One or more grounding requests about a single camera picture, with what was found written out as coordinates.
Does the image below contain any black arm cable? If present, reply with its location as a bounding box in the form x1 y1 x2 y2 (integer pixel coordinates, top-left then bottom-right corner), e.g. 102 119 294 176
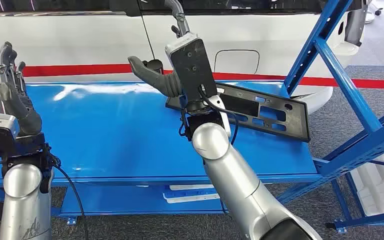
52 158 90 240
196 84 240 147

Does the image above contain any black plastic panel part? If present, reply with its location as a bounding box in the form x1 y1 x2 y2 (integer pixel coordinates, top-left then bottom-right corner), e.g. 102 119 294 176
164 82 312 143

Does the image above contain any black stanchion post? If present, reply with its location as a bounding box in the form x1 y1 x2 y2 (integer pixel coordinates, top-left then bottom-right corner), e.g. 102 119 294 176
141 58 165 75

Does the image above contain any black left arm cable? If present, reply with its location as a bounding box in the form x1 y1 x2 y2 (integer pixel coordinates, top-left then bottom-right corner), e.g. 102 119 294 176
52 158 90 240

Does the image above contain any white round stand base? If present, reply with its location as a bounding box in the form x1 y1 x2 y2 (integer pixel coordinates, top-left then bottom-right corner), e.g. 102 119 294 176
364 0 384 25

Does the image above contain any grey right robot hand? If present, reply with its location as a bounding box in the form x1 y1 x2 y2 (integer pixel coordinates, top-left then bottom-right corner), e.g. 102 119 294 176
127 0 192 99

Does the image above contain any blue shelf rack with feet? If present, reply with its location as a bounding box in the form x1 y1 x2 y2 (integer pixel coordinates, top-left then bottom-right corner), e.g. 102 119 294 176
0 0 384 226

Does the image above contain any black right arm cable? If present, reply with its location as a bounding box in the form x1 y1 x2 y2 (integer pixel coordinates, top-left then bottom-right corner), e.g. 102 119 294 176
196 84 240 147

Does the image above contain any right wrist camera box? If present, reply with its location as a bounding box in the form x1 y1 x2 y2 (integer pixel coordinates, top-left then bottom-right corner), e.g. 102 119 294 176
164 31 218 102

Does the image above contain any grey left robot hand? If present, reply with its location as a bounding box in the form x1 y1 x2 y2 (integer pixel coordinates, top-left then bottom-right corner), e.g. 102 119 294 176
0 41 44 137

